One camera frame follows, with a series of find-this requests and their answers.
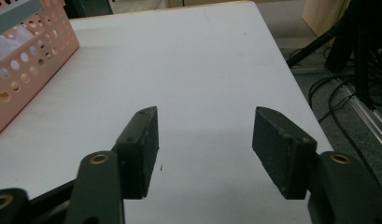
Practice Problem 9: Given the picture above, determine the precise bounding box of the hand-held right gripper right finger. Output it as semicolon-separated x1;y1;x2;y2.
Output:
251;105;382;224

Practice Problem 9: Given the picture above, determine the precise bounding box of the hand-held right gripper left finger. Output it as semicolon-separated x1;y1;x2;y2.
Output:
64;105;160;224

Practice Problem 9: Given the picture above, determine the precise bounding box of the black stand leg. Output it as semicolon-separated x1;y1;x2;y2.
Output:
286;22;348;68

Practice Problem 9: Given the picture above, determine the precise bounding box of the black metal stand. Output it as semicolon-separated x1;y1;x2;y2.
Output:
324;0;382;110

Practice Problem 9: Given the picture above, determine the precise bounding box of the pink perforated plastic basket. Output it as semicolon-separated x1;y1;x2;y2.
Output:
0;0;80;141

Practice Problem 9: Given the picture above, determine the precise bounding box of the light wooden cabinet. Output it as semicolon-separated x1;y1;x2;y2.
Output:
302;0;351;37

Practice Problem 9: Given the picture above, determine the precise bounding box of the white cloth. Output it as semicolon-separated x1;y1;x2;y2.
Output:
0;24;35;61

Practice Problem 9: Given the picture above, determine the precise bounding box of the grey bar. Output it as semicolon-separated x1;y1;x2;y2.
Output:
0;0;43;39

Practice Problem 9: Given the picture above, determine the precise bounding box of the black cable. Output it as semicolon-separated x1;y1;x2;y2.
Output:
308;74;379;181

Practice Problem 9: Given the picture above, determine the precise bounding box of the silver aluminium rail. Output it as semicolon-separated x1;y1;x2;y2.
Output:
330;73;382;147

